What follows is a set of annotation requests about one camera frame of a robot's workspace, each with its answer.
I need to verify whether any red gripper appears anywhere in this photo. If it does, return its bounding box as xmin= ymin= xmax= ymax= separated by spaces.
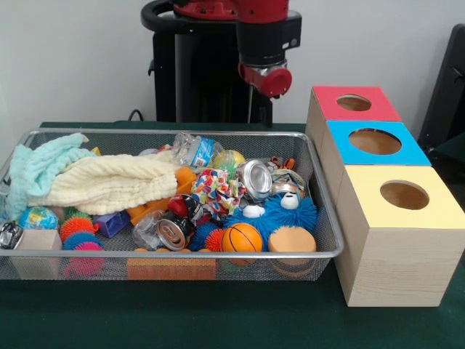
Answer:
xmin=238 ymin=62 xmax=294 ymax=127

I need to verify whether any orange striped tiger plush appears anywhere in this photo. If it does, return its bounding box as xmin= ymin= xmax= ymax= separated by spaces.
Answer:
xmin=267 ymin=156 xmax=297 ymax=172

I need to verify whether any crushed clear water bottle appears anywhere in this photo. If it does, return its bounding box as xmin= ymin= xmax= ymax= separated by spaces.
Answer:
xmin=172 ymin=132 xmax=226 ymax=170

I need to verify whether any colourful knotted rope toy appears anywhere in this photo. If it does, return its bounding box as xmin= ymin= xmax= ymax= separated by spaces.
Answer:
xmin=190 ymin=169 xmax=248 ymax=220

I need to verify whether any cream waffle cloth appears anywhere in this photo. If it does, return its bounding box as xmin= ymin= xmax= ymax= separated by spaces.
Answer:
xmin=28 ymin=148 xmax=207 ymax=216

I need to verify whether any mint green waffle cloth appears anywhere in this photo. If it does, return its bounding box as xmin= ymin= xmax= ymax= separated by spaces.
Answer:
xmin=5 ymin=132 xmax=96 ymax=222

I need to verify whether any shallow clear mesh bin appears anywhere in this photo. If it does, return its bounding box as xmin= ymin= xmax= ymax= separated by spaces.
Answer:
xmin=0 ymin=129 xmax=345 ymax=283

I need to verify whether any wooden box with three holes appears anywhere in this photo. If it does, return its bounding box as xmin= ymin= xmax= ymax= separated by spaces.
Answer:
xmin=304 ymin=85 xmax=465 ymax=308

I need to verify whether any crushed drink can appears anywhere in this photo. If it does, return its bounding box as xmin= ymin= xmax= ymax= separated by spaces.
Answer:
xmin=235 ymin=159 xmax=274 ymax=203

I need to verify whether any blue fuzzy monster toy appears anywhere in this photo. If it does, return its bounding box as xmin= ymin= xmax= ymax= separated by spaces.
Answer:
xmin=225 ymin=192 xmax=318 ymax=243

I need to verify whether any orange toy basketball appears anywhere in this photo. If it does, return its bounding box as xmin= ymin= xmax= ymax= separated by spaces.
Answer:
xmin=220 ymin=223 xmax=264 ymax=253

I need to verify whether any tan round foam disc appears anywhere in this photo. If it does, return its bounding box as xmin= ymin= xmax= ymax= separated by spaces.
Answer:
xmin=267 ymin=227 xmax=318 ymax=253

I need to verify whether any black and red drink can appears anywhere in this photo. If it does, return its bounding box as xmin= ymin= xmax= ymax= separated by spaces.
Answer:
xmin=155 ymin=194 xmax=205 ymax=252

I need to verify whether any black chair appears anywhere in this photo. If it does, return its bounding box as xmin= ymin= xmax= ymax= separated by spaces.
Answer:
xmin=417 ymin=23 xmax=465 ymax=146

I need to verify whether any orange plastic building block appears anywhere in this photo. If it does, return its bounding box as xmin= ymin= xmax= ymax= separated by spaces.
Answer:
xmin=126 ymin=248 xmax=218 ymax=281

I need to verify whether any dark green table cloth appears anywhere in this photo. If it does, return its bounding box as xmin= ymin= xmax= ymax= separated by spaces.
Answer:
xmin=434 ymin=141 xmax=465 ymax=172
xmin=0 ymin=121 xmax=465 ymax=349

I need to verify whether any small globe ball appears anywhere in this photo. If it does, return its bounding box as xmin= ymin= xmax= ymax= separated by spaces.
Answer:
xmin=16 ymin=206 xmax=60 ymax=233

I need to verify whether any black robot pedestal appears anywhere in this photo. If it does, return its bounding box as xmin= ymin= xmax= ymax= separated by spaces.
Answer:
xmin=140 ymin=0 xmax=292 ymax=124

